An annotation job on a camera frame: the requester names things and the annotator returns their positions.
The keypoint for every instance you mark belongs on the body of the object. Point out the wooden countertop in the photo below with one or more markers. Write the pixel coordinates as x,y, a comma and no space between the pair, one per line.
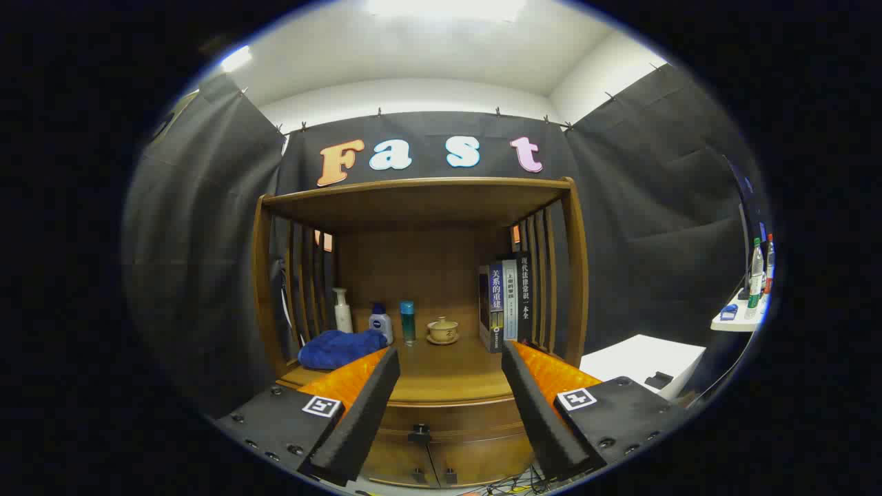
448,372

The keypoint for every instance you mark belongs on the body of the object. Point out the white lotion bottle blue cap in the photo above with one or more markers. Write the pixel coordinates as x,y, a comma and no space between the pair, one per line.
381,324

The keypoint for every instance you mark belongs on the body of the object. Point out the wooden drawer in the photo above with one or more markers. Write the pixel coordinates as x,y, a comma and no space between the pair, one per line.
462,420

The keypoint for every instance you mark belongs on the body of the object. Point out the black spine book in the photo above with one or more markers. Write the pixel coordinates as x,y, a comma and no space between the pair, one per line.
525,289

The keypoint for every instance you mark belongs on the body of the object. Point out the beige lidded tea cup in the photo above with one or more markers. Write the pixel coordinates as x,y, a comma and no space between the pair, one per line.
442,331

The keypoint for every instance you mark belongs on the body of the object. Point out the dark blue spine book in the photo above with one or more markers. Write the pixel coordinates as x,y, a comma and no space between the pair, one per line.
495,303

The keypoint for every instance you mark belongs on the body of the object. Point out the pale blue spine book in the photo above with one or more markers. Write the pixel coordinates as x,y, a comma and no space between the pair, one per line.
510,296

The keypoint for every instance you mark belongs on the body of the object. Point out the clear bottle red label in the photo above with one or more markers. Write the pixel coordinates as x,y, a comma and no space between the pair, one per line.
769,265

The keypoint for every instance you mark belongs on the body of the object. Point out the white cabinet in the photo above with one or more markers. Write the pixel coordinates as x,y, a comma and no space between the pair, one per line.
634,355

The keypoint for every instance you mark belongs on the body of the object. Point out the small blue item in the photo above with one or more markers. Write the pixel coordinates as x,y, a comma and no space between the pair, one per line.
728,312

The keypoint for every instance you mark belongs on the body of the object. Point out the wooden cabinet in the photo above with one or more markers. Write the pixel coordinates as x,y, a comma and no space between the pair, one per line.
413,207

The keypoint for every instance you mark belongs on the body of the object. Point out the white pump bottle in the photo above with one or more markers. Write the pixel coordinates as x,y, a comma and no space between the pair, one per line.
343,318

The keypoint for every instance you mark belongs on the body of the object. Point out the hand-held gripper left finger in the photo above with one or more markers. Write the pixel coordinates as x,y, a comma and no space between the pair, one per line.
365,420

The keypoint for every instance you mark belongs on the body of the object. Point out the clear bottle green label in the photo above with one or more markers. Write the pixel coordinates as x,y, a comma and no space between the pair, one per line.
756,275

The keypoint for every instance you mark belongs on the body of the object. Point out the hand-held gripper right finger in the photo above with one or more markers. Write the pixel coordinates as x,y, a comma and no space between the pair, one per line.
537,420

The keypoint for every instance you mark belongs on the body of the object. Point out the teal blue bottle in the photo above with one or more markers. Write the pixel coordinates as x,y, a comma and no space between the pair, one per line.
408,324

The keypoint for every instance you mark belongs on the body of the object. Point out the blue towel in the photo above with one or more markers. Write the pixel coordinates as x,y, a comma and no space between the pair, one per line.
337,348

